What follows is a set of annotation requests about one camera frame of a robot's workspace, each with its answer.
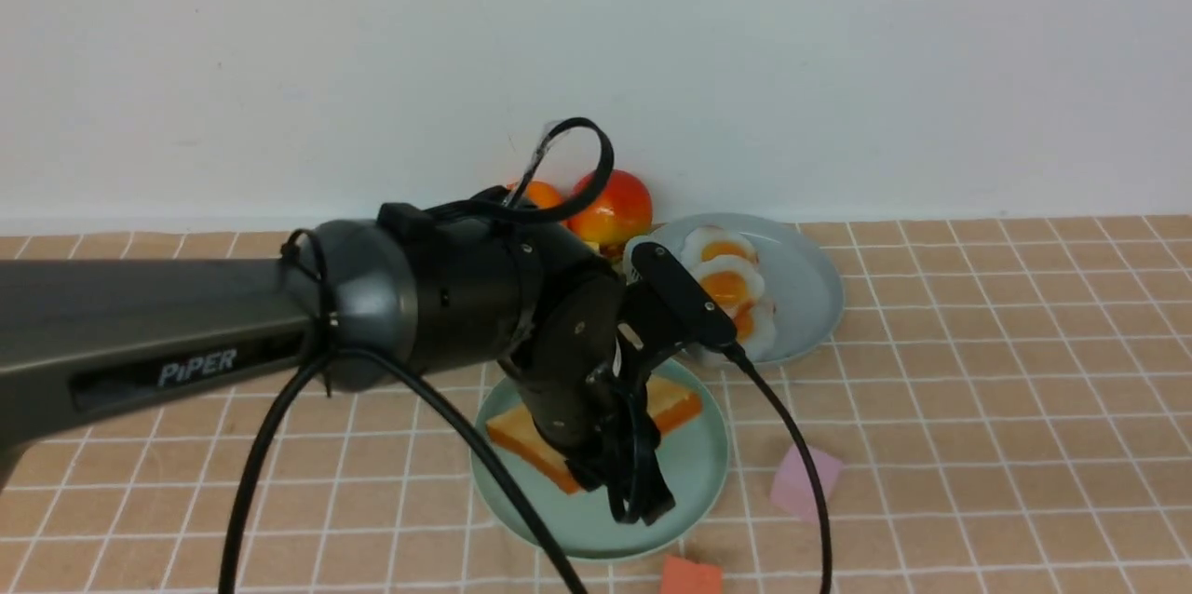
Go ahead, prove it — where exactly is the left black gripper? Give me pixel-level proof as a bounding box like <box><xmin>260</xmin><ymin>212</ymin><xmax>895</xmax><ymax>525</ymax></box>
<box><xmin>501</xmin><ymin>273</ymin><xmax>673</xmax><ymax>525</ymax></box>

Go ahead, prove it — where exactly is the toast slice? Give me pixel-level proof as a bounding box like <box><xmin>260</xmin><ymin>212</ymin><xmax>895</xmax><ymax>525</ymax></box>
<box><xmin>482</xmin><ymin>376</ymin><xmax>703</xmax><ymax>495</ymax></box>

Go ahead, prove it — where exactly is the fried egg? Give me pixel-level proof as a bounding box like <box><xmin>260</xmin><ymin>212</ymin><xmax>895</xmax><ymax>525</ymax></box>
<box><xmin>702</xmin><ymin>296</ymin><xmax>778</xmax><ymax>361</ymax></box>
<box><xmin>679</xmin><ymin>225</ymin><xmax>759</xmax><ymax>268</ymax></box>
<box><xmin>690</xmin><ymin>254</ymin><xmax>765</xmax><ymax>317</ymax></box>

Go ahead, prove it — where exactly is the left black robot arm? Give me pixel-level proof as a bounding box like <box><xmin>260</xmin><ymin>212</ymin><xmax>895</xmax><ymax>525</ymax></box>
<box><xmin>1</xmin><ymin>202</ymin><xmax>673</xmax><ymax>522</ymax></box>

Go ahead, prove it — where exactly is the red-orange cube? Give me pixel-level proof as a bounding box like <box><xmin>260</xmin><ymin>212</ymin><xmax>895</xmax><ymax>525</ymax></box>
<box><xmin>659</xmin><ymin>555</ymin><xmax>724</xmax><ymax>594</ymax></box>

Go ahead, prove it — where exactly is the pink cube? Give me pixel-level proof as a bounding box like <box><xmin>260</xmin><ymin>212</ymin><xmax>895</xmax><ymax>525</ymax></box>
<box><xmin>770</xmin><ymin>445</ymin><xmax>844</xmax><ymax>522</ymax></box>

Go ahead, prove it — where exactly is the grey-blue plate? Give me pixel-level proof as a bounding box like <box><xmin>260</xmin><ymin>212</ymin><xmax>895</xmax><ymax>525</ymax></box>
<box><xmin>625</xmin><ymin>212</ymin><xmax>846</xmax><ymax>366</ymax></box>

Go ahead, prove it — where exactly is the red apple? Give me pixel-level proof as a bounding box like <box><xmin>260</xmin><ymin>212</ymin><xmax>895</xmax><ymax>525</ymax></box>
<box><xmin>566</xmin><ymin>169</ymin><xmax>653</xmax><ymax>248</ymax></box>

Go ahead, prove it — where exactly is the orange fruit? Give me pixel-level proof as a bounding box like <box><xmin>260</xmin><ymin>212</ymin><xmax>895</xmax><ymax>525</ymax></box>
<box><xmin>502</xmin><ymin>180</ymin><xmax>565</xmax><ymax>209</ymax></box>

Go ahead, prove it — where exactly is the left black cable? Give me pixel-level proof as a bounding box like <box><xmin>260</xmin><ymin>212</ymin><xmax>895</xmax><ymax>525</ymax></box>
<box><xmin>725</xmin><ymin>344</ymin><xmax>833</xmax><ymax>594</ymax></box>

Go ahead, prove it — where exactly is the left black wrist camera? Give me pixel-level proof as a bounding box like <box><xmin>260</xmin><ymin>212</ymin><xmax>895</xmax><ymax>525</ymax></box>
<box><xmin>622</xmin><ymin>240</ymin><xmax>745</xmax><ymax>361</ymax></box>

